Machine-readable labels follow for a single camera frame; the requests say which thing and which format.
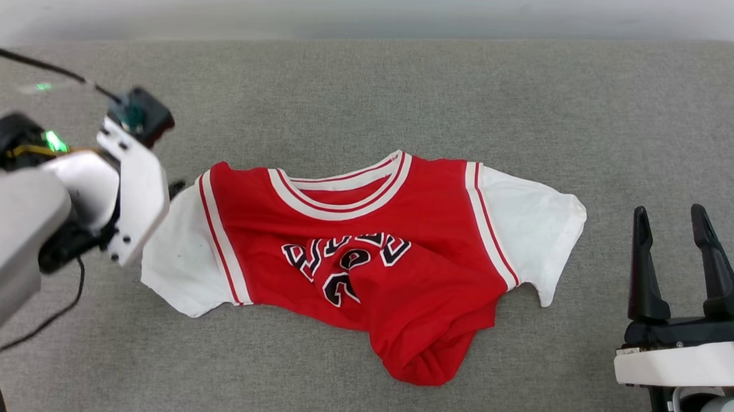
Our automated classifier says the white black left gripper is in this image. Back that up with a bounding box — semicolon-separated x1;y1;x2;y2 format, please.
0;110;191;282

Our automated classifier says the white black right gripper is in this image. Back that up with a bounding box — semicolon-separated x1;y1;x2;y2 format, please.
611;200;734;412

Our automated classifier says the red white basketball jersey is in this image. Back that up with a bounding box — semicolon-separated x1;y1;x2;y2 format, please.
136;136;590;394

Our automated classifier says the grey fabric sofa seat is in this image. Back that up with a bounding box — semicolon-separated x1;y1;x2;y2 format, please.
0;3;734;412

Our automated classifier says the thin black cable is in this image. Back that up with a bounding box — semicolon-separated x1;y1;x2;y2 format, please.
0;253;87;412

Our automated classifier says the black cable with teal plug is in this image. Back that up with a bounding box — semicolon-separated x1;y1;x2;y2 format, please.
0;41;128;105

